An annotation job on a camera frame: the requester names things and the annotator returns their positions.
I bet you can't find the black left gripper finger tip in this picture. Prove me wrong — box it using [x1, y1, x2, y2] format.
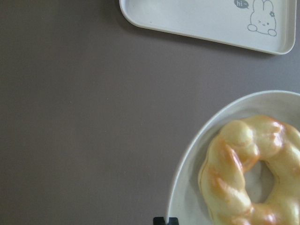
[153, 217, 178, 225]

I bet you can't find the twisted glazed donut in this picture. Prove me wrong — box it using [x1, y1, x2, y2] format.
[198, 115, 300, 225]

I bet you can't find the cream rabbit tray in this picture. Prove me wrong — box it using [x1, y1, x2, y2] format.
[119, 0, 297, 55]

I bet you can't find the white round plate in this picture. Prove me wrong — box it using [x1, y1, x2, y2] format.
[166, 90, 300, 225]

